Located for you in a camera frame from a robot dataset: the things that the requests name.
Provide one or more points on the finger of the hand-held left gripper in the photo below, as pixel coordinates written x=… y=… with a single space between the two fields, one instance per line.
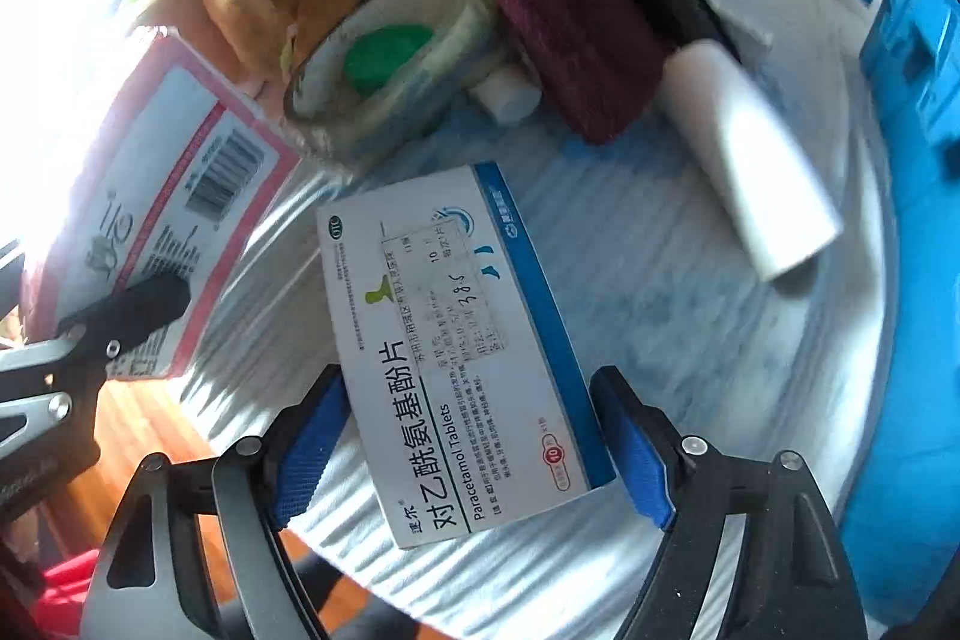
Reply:
x=146 y=306

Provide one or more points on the maroon fuzzy cloth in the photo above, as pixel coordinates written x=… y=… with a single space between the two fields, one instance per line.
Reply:
x=540 y=10

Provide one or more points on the pink white box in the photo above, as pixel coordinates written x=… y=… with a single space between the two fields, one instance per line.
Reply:
x=150 y=175

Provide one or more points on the white blue medicine box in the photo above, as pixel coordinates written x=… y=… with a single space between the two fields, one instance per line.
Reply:
x=450 y=347

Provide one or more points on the green round lump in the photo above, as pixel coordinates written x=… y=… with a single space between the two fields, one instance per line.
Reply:
x=386 y=57

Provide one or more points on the small white cylinder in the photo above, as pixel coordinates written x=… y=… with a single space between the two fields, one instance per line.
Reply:
x=506 y=94

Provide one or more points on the white paper roll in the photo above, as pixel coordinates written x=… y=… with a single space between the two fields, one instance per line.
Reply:
x=750 y=160

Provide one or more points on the grey bowl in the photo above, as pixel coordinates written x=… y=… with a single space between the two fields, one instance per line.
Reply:
x=420 y=85

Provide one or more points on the blue plastic crate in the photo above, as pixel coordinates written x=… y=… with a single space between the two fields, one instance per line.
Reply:
x=907 y=25

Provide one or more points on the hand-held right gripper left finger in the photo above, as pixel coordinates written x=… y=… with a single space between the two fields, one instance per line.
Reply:
x=311 y=452

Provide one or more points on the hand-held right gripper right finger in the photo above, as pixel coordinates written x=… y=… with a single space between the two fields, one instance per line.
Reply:
x=637 y=452

